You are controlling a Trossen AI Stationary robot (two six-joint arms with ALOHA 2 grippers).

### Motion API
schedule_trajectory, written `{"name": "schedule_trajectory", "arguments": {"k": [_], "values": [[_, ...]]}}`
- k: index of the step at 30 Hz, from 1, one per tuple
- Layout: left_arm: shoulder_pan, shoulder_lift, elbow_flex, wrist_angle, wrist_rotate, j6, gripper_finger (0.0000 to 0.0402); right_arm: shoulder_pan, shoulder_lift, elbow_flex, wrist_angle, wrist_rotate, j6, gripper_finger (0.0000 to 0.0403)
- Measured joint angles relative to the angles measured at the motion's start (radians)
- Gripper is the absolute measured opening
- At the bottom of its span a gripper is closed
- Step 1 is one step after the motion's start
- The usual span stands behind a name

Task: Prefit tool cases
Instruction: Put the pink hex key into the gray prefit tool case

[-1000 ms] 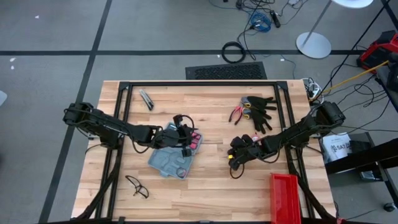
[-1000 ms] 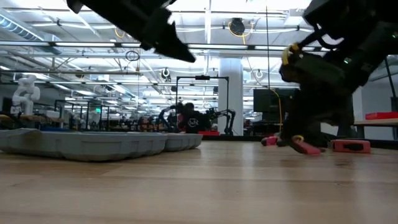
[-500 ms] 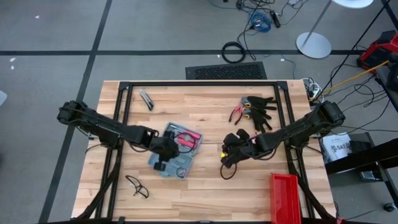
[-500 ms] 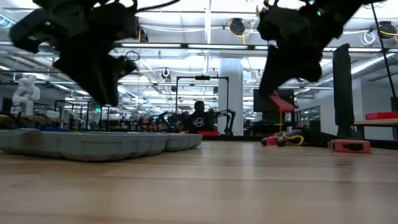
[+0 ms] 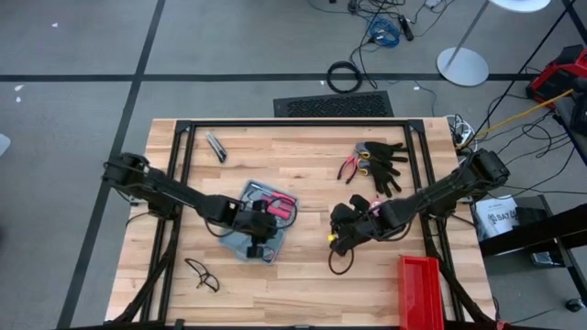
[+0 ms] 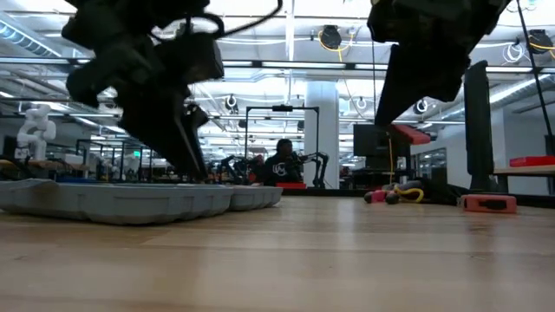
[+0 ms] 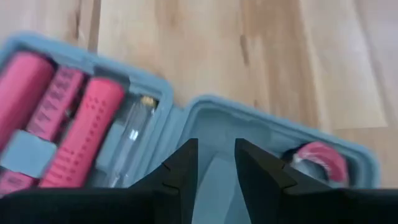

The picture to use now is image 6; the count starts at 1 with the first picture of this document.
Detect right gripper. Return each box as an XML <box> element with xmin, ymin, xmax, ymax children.
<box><xmin>367</xmin><ymin>0</ymin><xmax>513</xmax><ymax>127</ymax></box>

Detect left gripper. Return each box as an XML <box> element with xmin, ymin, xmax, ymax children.
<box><xmin>60</xmin><ymin>10</ymin><xmax>211</xmax><ymax>182</ymax></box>

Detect grey plastic tool case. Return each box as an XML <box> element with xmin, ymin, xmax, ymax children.
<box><xmin>0</xmin><ymin>178</ymin><xmax>284</xmax><ymax>226</ymax></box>

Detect red-handled pliers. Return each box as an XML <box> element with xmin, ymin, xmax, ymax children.
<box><xmin>363</xmin><ymin>189</ymin><xmax>401</xmax><ymax>205</ymax></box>

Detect red tape measure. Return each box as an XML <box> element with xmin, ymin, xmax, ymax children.
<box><xmin>458</xmin><ymin>193</ymin><xmax>519</xmax><ymax>215</ymax></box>

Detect black background monitor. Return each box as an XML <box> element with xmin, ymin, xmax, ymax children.
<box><xmin>352</xmin><ymin>123</ymin><xmax>412</xmax><ymax>158</ymax></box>

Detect person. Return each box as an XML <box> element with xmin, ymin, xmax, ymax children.
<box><xmin>261</xmin><ymin>138</ymin><xmax>304</xmax><ymax>186</ymax></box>

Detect black glove yellow cuff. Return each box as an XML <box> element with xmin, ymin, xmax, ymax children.
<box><xmin>392</xmin><ymin>176</ymin><xmax>467</xmax><ymax>205</ymax></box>

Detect wooden background bench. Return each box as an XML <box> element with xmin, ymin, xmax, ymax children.
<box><xmin>0</xmin><ymin>159</ymin><xmax>90</xmax><ymax>172</ymax></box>

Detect wooden background table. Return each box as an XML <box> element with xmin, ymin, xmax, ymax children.
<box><xmin>493</xmin><ymin>163</ymin><xmax>555</xmax><ymax>195</ymax></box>

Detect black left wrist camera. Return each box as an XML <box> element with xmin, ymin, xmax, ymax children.
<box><xmin>155</xmin><ymin>33</ymin><xmax>225</xmax><ymax>87</ymax></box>

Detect yellow hanging cable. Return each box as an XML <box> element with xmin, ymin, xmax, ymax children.
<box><xmin>387</xmin><ymin>133</ymin><xmax>395</xmax><ymax>186</ymax></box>

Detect black background frame station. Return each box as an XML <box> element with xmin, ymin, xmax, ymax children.
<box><xmin>244</xmin><ymin>104</ymin><xmax>321</xmax><ymax>188</ymax></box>

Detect black left camera cable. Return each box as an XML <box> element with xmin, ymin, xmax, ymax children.
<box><xmin>151</xmin><ymin>0</ymin><xmax>284</xmax><ymax>41</ymax></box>

